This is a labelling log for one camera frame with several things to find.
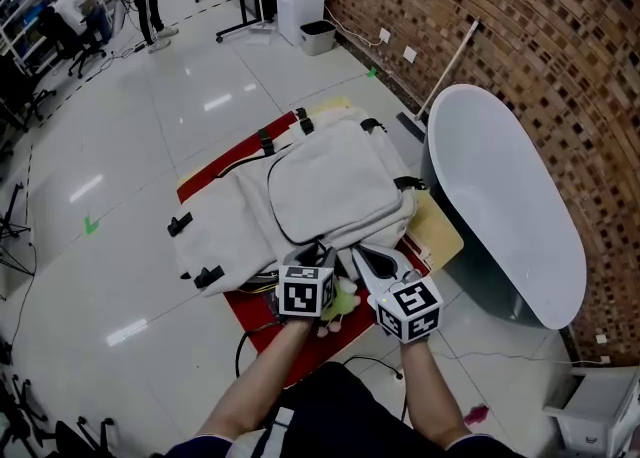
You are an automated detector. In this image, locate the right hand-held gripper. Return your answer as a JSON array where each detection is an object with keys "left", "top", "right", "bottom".
[{"left": 350, "top": 243, "right": 445, "bottom": 346}]

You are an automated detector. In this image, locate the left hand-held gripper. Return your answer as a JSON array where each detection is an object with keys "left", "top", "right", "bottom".
[{"left": 276, "top": 242, "right": 341, "bottom": 321}]

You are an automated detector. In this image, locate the stuffed white backpack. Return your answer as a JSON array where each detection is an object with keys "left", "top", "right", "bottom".
[{"left": 238, "top": 104, "right": 430, "bottom": 253}]

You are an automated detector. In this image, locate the person's right forearm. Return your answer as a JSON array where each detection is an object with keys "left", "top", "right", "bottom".
[{"left": 398, "top": 335, "right": 475, "bottom": 448}]

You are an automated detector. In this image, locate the person's left forearm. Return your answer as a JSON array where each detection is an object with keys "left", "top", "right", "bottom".
[{"left": 196, "top": 317, "right": 314, "bottom": 443}]

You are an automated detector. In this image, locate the white fabric bag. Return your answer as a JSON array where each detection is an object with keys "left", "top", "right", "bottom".
[{"left": 166, "top": 164, "right": 284, "bottom": 299}]

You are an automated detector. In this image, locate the green plush toy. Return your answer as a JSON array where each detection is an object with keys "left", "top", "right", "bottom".
[{"left": 314, "top": 277, "right": 363, "bottom": 338}]

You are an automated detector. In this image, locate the dark bathtub white inside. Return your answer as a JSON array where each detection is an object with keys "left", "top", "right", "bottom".
[{"left": 420, "top": 84, "right": 588, "bottom": 332}]

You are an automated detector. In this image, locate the person's dark clothing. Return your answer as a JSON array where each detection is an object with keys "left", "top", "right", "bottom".
[{"left": 163, "top": 361, "right": 527, "bottom": 458}]

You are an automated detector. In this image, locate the white trash bin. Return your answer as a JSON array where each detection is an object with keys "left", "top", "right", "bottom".
[{"left": 298, "top": 20, "right": 338, "bottom": 58}]

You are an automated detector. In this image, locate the white cabinet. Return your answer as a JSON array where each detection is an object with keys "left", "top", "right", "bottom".
[{"left": 541, "top": 364, "right": 640, "bottom": 458}]

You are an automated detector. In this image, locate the black tripod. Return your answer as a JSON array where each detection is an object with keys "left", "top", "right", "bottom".
[{"left": 0, "top": 182, "right": 39, "bottom": 303}]

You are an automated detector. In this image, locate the white floor cable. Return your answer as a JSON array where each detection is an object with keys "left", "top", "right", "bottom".
[{"left": 433, "top": 344, "right": 607, "bottom": 366}]

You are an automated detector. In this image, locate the white-handled mop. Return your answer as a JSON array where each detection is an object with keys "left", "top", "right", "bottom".
[{"left": 396, "top": 17, "right": 482, "bottom": 143}]

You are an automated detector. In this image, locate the white wall cable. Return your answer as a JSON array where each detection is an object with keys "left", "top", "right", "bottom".
[{"left": 323, "top": 4, "right": 382, "bottom": 46}]

